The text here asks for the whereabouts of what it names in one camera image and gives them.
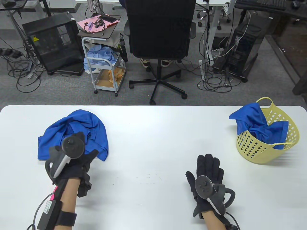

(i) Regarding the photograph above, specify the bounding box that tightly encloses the person's left hand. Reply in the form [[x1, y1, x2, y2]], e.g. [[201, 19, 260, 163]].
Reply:
[[52, 131, 100, 187]]

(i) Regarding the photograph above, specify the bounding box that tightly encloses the person's right hand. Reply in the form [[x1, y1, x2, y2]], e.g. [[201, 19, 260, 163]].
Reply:
[[185, 154, 227, 219]]

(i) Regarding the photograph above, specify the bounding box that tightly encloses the blue t-shirt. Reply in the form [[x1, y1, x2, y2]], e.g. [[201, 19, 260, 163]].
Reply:
[[38, 109, 109, 161], [229, 103, 289, 150]]

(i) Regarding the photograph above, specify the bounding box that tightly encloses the black and white controller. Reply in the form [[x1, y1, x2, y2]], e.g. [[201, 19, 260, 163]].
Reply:
[[195, 175, 236, 215], [45, 135, 85, 181]]

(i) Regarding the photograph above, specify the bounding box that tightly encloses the yellow perforated plastic basket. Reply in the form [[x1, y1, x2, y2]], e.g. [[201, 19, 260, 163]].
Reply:
[[236, 97, 301, 165]]

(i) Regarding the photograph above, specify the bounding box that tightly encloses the black sensor box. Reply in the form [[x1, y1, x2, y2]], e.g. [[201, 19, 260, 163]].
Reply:
[[37, 199, 63, 230]]

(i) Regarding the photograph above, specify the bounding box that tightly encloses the white rolling cart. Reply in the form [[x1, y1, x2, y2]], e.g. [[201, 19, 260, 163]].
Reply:
[[82, 36, 126, 97]]

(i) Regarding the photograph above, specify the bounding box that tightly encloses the white power strip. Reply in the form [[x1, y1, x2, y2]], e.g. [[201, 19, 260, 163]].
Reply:
[[199, 60, 206, 81]]

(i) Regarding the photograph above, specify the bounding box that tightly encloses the orange cloth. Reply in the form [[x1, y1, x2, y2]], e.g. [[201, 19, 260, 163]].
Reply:
[[108, 67, 125, 84]]

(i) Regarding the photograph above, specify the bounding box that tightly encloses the black glass computer case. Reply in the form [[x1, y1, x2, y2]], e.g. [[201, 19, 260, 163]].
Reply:
[[22, 12, 85, 75]]

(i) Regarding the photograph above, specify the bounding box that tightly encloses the light blue cloth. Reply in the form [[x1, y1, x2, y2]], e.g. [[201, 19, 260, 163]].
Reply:
[[83, 46, 120, 74]]

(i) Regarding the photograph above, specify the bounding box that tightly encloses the black computer tower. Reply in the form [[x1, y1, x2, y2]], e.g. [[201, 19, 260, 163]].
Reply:
[[213, 11, 272, 83]]

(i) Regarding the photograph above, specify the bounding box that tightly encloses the black power strip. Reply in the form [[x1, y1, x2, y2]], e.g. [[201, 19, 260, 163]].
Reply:
[[0, 48, 22, 58]]

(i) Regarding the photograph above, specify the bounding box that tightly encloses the black square board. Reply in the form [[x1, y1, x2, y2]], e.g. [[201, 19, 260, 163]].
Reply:
[[77, 14, 121, 40]]

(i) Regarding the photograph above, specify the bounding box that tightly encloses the white desk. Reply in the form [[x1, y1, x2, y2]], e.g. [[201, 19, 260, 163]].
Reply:
[[75, 0, 229, 81]]

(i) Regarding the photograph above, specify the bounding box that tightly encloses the pink paper sheet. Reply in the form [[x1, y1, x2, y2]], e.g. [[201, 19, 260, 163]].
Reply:
[[76, 14, 120, 33]]

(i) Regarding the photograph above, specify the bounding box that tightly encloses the black office chair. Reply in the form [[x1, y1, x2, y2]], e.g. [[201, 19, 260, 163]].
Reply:
[[124, 0, 197, 106]]

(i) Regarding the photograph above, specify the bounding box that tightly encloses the black keyboard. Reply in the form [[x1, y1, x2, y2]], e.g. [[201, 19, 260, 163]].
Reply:
[[236, 0, 287, 10]]

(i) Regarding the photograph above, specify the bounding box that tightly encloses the black desk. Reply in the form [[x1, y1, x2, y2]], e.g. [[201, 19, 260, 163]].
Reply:
[[234, 0, 307, 96]]

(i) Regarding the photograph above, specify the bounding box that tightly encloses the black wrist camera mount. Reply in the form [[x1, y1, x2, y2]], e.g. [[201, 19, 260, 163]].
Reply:
[[77, 172, 92, 198]]

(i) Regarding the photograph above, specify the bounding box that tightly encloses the black wrist strap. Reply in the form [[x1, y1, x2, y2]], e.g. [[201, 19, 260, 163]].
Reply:
[[56, 210, 77, 227]]

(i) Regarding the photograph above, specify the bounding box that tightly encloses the tangle of black floor cables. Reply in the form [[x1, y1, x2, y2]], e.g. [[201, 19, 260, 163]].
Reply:
[[0, 36, 45, 93], [197, 10, 242, 92]]

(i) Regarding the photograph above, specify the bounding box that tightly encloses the black cable bundle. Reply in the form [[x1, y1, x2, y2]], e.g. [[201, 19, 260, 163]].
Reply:
[[92, 19, 106, 32]]

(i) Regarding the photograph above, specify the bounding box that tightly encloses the aluminium frame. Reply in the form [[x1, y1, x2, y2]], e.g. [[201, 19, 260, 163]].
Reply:
[[86, 0, 102, 14]]

